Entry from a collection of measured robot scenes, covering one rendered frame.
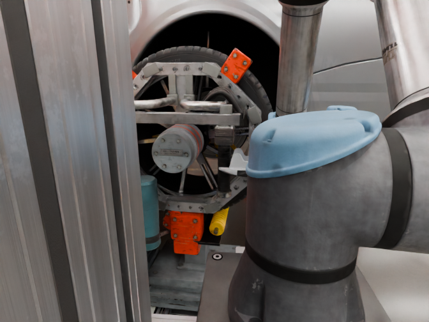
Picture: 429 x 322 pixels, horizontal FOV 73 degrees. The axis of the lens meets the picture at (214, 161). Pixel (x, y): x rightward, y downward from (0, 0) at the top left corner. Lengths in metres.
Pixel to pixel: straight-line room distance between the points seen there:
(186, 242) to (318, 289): 0.91
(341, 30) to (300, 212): 1.06
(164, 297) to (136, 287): 1.23
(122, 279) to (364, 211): 0.19
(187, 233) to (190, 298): 0.34
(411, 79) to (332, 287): 0.23
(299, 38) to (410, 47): 0.27
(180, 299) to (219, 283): 0.98
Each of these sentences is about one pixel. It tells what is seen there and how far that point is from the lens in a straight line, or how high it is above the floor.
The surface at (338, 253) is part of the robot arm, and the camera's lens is 0.29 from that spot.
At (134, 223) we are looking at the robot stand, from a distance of 0.17.
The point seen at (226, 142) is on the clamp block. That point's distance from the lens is 0.78.
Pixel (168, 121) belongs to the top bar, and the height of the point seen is 0.96.
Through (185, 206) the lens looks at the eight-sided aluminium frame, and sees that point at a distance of 1.11.
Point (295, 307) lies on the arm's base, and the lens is 0.31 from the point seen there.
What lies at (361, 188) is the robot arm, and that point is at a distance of 0.26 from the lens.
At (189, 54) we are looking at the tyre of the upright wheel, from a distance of 1.08.
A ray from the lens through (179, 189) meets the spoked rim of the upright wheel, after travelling 1.21.
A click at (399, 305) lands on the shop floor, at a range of 1.82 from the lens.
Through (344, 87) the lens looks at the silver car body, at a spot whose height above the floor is 1.03.
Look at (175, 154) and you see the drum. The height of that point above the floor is 0.85.
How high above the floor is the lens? 1.09
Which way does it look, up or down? 17 degrees down
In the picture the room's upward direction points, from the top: straight up
